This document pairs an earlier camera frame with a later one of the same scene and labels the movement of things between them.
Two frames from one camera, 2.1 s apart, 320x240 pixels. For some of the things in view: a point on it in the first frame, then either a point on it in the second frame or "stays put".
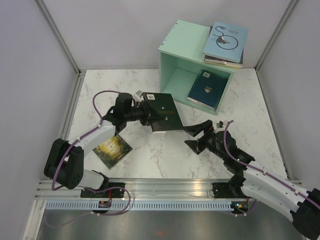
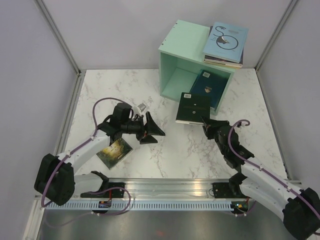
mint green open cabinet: [181, 61] stays put
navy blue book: [208, 87] stays put
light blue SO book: [226, 42] stays put
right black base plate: [227, 190] stays put
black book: [165, 104] to [192, 107]
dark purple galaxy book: [223, 60] stays put
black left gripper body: [141, 113] to [134, 127]
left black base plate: [113, 193] stays put
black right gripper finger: [196, 146] to [209, 132]
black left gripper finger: [152, 119] to [148, 139]
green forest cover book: [113, 151] stays put
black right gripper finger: [196, 129] to [210, 122]
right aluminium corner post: [291, 5] stays put
